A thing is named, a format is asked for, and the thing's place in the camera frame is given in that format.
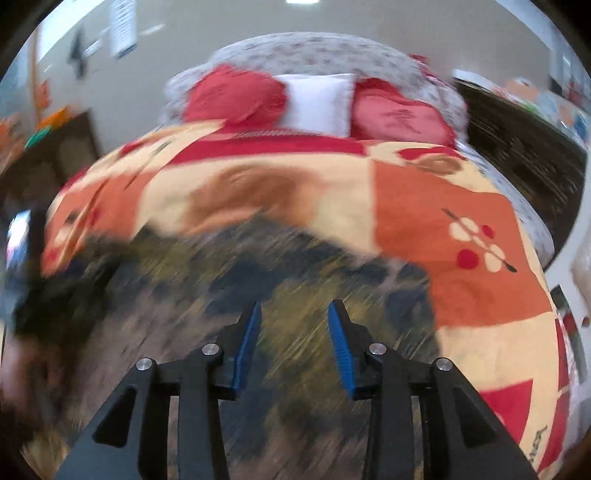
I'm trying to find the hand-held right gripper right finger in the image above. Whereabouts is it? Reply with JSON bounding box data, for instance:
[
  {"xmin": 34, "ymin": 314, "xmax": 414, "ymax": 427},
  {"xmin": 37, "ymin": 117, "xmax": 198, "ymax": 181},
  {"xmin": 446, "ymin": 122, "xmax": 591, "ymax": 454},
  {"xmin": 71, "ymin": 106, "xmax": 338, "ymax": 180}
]
[{"xmin": 327, "ymin": 299, "xmax": 541, "ymax": 480}]

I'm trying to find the square red pillow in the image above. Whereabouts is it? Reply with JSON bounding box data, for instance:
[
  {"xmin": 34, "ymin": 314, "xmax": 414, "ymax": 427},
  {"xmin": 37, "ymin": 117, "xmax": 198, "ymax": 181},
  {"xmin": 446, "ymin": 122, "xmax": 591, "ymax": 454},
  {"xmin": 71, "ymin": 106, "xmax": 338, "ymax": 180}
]
[{"xmin": 351, "ymin": 78, "xmax": 458, "ymax": 148}]

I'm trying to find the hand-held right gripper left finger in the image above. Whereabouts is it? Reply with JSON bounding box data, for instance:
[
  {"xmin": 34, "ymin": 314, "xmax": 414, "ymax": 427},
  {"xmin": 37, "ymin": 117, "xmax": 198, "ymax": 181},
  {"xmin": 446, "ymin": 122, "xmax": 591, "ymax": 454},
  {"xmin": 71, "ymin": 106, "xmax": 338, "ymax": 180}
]
[{"xmin": 55, "ymin": 301, "xmax": 263, "ymax": 480}]

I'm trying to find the round red pillow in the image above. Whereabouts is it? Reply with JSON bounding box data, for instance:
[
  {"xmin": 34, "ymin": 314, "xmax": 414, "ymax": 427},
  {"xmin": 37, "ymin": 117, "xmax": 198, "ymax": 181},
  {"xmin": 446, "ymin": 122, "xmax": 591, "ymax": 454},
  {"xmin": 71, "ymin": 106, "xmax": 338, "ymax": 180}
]
[{"xmin": 182, "ymin": 65, "xmax": 287, "ymax": 127}]

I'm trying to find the white wall paper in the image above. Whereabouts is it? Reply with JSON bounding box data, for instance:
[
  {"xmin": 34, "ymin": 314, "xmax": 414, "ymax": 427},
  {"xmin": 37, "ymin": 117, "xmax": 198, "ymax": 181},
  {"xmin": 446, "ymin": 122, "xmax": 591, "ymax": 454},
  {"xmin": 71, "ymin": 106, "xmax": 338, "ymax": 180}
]
[{"xmin": 111, "ymin": 0, "xmax": 139, "ymax": 60}]

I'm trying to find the white pillow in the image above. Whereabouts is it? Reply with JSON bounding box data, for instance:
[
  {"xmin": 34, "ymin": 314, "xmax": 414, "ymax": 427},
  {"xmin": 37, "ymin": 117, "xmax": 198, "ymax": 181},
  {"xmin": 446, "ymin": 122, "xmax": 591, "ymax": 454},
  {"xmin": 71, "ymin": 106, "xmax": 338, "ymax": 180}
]
[{"xmin": 276, "ymin": 73, "xmax": 358, "ymax": 138}]

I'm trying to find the dark carved wooden cabinet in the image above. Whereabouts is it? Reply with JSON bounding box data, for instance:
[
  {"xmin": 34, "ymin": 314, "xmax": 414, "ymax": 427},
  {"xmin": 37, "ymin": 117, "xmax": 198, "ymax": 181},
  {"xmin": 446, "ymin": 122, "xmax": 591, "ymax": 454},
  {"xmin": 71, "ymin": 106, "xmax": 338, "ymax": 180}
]
[{"xmin": 455, "ymin": 78, "xmax": 587, "ymax": 259}]

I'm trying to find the grey floral bed cover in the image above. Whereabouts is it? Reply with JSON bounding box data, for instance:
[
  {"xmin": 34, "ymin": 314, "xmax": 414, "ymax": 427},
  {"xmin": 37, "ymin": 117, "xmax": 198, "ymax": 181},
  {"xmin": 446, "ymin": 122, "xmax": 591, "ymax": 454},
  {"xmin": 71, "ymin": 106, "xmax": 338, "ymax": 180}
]
[{"xmin": 159, "ymin": 31, "xmax": 555, "ymax": 273}]

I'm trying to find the pile of colourful boxes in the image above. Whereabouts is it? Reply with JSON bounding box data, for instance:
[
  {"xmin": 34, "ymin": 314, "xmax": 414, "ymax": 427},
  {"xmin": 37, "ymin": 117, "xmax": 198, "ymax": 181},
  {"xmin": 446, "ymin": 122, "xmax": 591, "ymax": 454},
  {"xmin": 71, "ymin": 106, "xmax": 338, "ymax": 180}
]
[{"xmin": 455, "ymin": 69, "xmax": 591, "ymax": 144}]

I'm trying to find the dark floral batik shirt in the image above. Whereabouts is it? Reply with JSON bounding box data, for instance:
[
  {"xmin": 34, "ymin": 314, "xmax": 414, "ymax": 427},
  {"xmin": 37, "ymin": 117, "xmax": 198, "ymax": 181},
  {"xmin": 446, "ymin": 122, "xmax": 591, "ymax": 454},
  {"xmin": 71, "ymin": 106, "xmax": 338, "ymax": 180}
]
[{"xmin": 14, "ymin": 217, "xmax": 444, "ymax": 480}]

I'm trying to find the red and cream printed blanket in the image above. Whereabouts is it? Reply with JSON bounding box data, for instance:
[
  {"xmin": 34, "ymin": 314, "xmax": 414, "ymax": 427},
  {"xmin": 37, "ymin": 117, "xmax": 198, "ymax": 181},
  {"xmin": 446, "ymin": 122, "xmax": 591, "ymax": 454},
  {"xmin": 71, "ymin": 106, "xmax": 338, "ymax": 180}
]
[{"xmin": 39, "ymin": 119, "xmax": 578, "ymax": 476}]

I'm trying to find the dark hanging cloth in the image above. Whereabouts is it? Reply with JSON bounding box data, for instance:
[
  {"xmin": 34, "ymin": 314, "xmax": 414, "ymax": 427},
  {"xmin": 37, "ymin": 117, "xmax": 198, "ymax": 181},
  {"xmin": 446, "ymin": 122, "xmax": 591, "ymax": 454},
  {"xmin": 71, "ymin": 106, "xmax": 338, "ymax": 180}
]
[{"xmin": 67, "ymin": 28, "xmax": 90, "ymax": 79}]

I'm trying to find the orange bag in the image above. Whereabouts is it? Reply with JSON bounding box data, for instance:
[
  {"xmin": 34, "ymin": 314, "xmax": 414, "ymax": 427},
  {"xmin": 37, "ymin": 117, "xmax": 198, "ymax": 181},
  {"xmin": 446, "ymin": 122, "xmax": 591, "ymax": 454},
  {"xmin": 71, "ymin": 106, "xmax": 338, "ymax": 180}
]
[{"xmin": 37, "ymin": 105, "xmax": 77, "ymax": 130}]

